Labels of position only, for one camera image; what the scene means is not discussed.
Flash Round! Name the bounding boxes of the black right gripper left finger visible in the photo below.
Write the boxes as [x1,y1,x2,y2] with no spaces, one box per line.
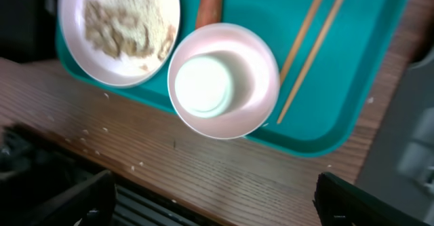
[20,170,117,225]

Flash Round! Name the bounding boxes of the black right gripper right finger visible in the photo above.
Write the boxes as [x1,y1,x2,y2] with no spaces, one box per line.
[313,172,433,226]

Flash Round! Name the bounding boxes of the pink bowl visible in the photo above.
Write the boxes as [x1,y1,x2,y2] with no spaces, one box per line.
[167,23,280,140]

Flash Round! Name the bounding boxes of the wooden chopstick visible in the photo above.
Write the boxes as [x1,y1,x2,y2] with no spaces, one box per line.
[276,0,344,124]
[279,0,323,85]

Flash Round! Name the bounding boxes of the white paper cup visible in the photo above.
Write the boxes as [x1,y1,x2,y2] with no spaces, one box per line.
[174,54,235,118]

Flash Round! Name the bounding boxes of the grey dishwasher rack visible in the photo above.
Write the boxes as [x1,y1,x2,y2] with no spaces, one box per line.
[397,50,433,197]

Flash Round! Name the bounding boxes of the white plate with food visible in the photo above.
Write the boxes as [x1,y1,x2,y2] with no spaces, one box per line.
[58,0,180,88]

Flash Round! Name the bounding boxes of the orange carrot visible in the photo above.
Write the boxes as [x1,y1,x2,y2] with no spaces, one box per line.
[195,0,223,29]

